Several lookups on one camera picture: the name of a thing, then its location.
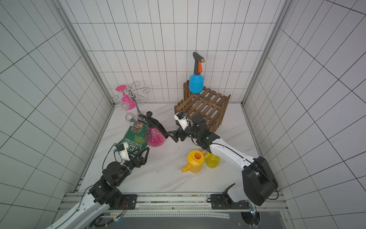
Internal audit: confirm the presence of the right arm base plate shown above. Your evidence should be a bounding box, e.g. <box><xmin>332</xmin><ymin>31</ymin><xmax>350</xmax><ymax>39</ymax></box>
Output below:
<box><xmin>206</xmin><ymin>194</ymin><xmax>250</xmax><ymax>210</ymax></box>

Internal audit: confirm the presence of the small yellow spray bottle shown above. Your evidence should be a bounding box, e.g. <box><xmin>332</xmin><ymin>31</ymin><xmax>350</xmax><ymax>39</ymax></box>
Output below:
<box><xmin>205</xmin><ymin>153</ymin><xmax>221</xmax><ymax>169</ymax></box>

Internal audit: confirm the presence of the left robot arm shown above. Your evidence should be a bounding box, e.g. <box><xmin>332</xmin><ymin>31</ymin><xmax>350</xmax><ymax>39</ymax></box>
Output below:
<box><xmin>48</xmin><ymin>148</ymin><xmax>150</xmax><ymax>229</ymax></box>

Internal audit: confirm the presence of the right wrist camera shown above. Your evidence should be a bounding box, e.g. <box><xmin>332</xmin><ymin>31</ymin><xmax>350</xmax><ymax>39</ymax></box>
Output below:
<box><xmin>174</xmin><ymin>112</ymin><xmax>190</xmax><ymax>130</ymax></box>

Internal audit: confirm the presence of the yellow watering can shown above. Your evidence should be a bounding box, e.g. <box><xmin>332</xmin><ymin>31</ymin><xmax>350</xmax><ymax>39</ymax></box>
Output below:
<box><xmin>181</xmin><ymin>150</ymin><xmax>206</xmax><ymax>174</ymax></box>

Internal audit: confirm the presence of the clear wine glass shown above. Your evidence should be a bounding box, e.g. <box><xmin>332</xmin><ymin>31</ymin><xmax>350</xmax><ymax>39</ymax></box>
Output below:
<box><xmin>125</xmin><ymin>113</ymin><xmax>138</xmax><ymax>126</ymax></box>

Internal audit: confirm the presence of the metal wine glass rack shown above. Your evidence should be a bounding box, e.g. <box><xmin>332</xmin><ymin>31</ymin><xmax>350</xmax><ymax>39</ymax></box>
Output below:
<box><xmin>111</xmin><ymin>81</ymin><xmax>150</xmax><ymax>122</ymax></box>

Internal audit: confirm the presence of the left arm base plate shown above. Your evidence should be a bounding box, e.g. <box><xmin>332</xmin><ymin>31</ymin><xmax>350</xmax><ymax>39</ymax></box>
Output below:
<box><xmin>109</xmin><ymin>194</ymin><xmax>138</xmax><ymax>210</ymax></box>

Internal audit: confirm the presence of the aluminium mounting rail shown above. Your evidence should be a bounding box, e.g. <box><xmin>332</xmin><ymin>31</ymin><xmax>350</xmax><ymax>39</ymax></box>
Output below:
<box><xmin>61</xmin><ymin>191</ymin><xmax>288</xmax><ymax>219</ymax></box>

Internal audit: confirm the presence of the pink pressure sprayer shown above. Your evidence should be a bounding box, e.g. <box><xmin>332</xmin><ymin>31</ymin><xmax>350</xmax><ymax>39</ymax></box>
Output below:
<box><xmin>139</xmin><ymin>111</ymin><xmax>168</xmax><ymax>147</ymax></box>

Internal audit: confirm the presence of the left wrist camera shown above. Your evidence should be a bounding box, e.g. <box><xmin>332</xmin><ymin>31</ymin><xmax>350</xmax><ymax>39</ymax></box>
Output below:
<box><xmin>117</xmin><ymin>142</ymin><xmax>130</xmax><ymax>161</ymax></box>

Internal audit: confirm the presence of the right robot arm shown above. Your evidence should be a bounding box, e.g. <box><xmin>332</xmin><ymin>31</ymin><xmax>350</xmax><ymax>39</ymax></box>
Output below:
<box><xmin>167</xmin><ymin>112</ymin><xmax>278</xmax><ymax>206</ymax></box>

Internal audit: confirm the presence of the blue spray bottle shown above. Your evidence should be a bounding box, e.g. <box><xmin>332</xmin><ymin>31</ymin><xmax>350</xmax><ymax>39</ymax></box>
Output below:
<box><xmin>189</xmin><ymin>51</ymin><xmax>205</xmax><ymax>94</ymax></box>

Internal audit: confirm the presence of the wooden slatted shelf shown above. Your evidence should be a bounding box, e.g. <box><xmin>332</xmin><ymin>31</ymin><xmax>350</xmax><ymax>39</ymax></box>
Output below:
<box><xmin>174</xmin><ymin>81</ymin><xmax>231</xmax><ymax>133</ymax></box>

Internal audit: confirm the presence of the pink wine glass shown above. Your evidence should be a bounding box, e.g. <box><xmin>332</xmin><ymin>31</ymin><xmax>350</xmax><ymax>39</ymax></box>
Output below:
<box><xmin>113</xmin><ymin>85</ymin><xmax>136</xmax><ymax>110</ymax></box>

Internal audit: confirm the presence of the green chips bag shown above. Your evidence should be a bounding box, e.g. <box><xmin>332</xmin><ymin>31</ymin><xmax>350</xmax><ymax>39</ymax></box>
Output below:
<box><xmin>116</xmin><ymin>122</ymin><xmax>147</xmax><ymax>153</ymax></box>

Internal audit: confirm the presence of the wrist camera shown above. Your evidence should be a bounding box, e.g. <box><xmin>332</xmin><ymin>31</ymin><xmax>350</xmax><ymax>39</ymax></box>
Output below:
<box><xmin>174</xmin><ymin>112</ymin><xmax>190</xmax><ymax>130</ymax></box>
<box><xmin>117</xmin><ymin>142</ymin><xmax>130</xmax><ymax>161</ymax></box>

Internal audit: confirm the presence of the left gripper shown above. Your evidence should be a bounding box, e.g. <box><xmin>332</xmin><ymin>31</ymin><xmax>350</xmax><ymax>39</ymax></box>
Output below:
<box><xmin>114</xmin><ymin>148</ymin><xmax>150</xmax><ymax>186</ymax></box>

